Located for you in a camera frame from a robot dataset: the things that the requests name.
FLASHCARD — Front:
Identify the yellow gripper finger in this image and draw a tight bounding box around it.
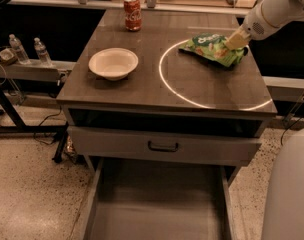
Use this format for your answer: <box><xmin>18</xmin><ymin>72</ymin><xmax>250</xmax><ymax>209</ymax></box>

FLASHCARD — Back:
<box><xmin>225</xmin><ymin>26</ymin><xmax>250</xmax><ymax>50</ymax></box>

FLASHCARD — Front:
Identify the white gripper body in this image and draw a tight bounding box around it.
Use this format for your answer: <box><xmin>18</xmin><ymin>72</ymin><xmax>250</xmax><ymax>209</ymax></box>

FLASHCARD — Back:
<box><xmin>242</xmin><ymin>4</ymin><xmax>277</xmax><ymax>40</ymax></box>

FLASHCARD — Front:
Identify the green rice chip bag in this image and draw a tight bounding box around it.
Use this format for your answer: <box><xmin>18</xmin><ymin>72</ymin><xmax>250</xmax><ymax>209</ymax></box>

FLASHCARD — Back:
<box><xmin>179</xmin><ymin>33</ymin><xmax>245</xmax><ymax>67</ymax></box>

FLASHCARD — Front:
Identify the grey drawer cabinet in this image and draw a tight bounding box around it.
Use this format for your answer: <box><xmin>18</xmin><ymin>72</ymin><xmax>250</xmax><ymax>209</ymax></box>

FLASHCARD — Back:
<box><xmin>55</xmin><ymin>9</ymin><xmax>278</xmax><ymax>172</ymax></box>

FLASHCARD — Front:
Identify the grey top drawer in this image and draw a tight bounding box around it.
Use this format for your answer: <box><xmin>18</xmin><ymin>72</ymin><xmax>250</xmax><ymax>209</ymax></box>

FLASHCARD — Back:
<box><xmin>68</xmin><ymin>126</ymin><xmax>261</xmax><ymax>166</ymax></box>

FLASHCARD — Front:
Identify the open grey middle drawer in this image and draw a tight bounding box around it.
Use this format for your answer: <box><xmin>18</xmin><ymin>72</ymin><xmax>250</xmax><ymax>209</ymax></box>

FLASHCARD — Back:
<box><xmin>80</xmin><ymin>158</ymin><xmax>236</xmax><ymax>240</ymax></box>

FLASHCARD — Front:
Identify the red soda can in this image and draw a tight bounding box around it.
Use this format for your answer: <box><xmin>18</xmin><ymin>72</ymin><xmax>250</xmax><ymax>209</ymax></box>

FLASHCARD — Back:
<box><xmin>124</xmin><ymin>0</ymin><xmax>142</xmax><ymax>31</ymax></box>

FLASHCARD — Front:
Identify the white bowl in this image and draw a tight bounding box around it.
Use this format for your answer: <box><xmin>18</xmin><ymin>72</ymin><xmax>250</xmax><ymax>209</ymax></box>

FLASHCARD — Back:
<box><xmin>88</xmin><ymin>48</ymin><xmax>138</xmax><ymax>81</ymax></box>

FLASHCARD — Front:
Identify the grey side bench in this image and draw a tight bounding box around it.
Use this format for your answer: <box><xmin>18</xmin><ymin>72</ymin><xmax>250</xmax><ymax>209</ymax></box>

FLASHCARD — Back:
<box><xmin>0</xmin><ymin>59</ymin><xmax>75</xmax><ymax>82</ymax></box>

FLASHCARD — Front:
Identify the clear water bottle right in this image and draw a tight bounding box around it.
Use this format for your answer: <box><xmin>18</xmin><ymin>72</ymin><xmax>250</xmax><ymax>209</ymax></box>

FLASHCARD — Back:
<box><xmin>34</xmin><ymin>37</ymin><xmax>53</xmax><ymax>66</ymax></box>

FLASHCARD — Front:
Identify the clear water bottle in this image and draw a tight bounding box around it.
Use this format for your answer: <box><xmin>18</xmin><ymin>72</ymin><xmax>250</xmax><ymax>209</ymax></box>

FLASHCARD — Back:
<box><xmin>9</xmin><ymin>34</ymin><xmax>30</xmax><ymax>65</ymax></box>
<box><xmin>34</xmin><ymin>37</ymin><xmax>53</xmax><ymax>66</ymax></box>

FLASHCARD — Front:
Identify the clear water bottle left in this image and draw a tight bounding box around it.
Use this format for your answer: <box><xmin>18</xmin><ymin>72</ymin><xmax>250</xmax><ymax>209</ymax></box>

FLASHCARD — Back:
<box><xmin>9</xmin><ymin>34</ymin><xmax>30</xmax><ymax>65</ymax></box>

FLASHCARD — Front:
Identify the small bowl on bench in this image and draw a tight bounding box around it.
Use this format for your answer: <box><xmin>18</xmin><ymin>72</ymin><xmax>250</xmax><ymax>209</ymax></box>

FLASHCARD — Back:
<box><xmin>0</xmin><ymin>48</ymin><xmax>16</xmax><ymax>63</ymax></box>

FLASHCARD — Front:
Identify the black cable right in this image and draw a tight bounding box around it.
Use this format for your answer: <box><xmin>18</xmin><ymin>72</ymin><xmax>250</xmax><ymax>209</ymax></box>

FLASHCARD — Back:
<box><xmin>279</xmin><ymin>98</ymin><xmax>304</xmax><ymax>147</ymax></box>

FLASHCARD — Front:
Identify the black drawer handle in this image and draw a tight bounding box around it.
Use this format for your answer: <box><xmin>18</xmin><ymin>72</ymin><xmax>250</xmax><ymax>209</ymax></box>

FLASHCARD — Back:
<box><xmin>147</xmin><ymin>141</ymin><xmax>179</xmax><ymax>153</ymax></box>

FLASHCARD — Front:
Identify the grey back rail shelf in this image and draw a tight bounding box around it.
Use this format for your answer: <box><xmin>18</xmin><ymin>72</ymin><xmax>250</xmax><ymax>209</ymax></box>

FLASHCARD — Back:
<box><xmin>8</xmin><ymin>0</ymin><xmax>280</xmax><ymax>18</ymax></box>

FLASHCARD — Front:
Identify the black floor cable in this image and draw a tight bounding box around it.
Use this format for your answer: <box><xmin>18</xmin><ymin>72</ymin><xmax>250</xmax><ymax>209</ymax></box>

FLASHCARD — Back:
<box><xmin>32</xmin><ymin>105</ymin><xmax>67</xmax><ymax>147</ymax></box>

